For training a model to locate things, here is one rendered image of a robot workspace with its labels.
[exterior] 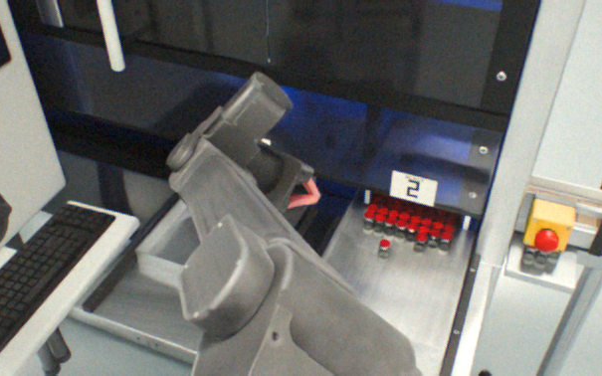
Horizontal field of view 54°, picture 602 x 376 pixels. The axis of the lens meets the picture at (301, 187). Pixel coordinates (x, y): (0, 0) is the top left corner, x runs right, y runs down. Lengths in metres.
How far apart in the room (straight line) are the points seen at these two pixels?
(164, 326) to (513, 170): 0.67
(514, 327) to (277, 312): 2.10
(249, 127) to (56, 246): 0.82
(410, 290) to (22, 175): 0.87
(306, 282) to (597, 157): 3.04
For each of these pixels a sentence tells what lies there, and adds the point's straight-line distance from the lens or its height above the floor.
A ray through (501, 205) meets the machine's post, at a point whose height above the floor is 1.03.
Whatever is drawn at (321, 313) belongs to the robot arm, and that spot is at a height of 1.55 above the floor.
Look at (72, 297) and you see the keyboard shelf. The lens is 1.30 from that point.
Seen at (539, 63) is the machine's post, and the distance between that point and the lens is 0.97.
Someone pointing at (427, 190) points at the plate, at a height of 1.02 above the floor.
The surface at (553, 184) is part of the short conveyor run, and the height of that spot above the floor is 0.96.
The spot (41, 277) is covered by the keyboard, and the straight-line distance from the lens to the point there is 1.33.
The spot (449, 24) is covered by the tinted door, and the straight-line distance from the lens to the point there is 0.98.
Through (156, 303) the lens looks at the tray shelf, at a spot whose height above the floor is 0.88.
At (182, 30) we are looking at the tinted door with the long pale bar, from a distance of 1.18.
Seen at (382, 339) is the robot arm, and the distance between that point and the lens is 0.26.
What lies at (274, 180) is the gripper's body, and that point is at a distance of 0.72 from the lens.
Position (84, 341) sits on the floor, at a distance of 2.27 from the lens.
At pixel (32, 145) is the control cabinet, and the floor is 0.97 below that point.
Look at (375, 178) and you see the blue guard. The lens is 1.15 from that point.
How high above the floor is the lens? 1.74
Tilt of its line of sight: 40 degrees down
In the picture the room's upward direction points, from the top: straight up
